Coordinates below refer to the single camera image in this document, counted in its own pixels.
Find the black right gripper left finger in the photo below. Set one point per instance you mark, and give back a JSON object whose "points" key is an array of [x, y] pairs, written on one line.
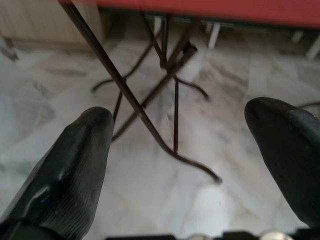
{"points": [[67, 170]]}

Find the beige slatted cabinet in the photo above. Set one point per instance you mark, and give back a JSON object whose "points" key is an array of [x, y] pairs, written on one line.
{"points": [[37, 20]]}

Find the small marble folding table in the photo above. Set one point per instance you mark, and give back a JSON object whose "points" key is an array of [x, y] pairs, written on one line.
{"points": [[225, 10]]}

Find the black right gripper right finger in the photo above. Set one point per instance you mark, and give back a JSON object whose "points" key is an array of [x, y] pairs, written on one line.
{"points": [[290, 155]]}

